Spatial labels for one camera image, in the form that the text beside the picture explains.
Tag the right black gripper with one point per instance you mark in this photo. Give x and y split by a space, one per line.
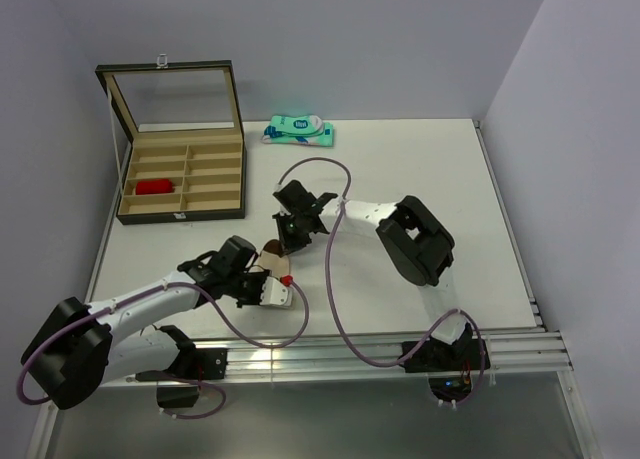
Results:
289 243

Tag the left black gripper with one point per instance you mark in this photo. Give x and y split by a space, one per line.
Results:
256 299

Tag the beige brown striped sock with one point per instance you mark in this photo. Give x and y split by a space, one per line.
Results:
272 258

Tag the red sock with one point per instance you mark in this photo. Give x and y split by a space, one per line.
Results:
154 187

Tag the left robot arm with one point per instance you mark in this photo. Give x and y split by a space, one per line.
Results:
81 346

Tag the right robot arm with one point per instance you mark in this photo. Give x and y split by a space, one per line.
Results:
418 245

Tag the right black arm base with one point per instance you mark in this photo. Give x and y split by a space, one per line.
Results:
437 357

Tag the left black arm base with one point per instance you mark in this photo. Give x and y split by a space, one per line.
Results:
195 371

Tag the teal patterned folded socks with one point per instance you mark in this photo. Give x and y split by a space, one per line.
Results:
307 130

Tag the black compartment organizer box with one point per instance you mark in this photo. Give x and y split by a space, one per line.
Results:
183 122

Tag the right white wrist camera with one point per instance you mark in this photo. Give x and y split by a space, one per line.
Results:
277 189

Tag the aluminium front rail frame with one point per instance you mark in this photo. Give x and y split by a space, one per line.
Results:
513 350

